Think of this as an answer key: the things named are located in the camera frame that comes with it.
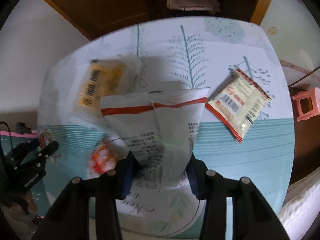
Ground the red candy packet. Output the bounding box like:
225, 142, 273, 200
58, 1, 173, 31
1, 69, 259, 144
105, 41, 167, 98
87, 135, 126, 179

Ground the white red-striped snack bag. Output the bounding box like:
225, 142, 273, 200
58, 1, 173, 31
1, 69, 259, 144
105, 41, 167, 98
100, 88, 209, 191

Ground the cream Lipo biscuit packet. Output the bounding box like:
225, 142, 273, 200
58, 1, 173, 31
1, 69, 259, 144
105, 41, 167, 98
205, 68, 271, 142

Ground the small red snack packet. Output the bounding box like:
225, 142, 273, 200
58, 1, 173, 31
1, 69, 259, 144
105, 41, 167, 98
37, 127, 60, 165

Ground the yellow cracker pack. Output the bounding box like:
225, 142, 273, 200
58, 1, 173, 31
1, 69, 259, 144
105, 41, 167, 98
74, 56, 142, 115

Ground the white checked bedding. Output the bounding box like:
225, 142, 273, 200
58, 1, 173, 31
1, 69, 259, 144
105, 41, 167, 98
279, 173, 319, 239

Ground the pink plastic stool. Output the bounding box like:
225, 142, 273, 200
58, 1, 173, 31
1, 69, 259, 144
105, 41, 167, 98
292, 87, 320, 122

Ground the wooden shelf unit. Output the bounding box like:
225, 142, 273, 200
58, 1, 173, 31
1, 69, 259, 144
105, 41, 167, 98
44, 0, 271, 40

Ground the green chalkboard pink frame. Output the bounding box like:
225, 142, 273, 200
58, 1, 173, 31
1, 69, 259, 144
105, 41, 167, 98
1, 131, 37, 155

